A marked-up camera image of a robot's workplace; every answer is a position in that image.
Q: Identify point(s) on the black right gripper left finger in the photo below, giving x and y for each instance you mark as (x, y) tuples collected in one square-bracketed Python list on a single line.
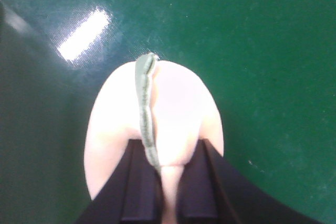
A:
[(132, 194)]

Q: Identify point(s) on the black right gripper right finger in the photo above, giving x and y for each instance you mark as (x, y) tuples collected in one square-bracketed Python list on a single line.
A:
[(213, 191)]

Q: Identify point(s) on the yellow smiling plush fruit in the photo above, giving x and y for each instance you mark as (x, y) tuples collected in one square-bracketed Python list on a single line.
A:
[(183, 110)]

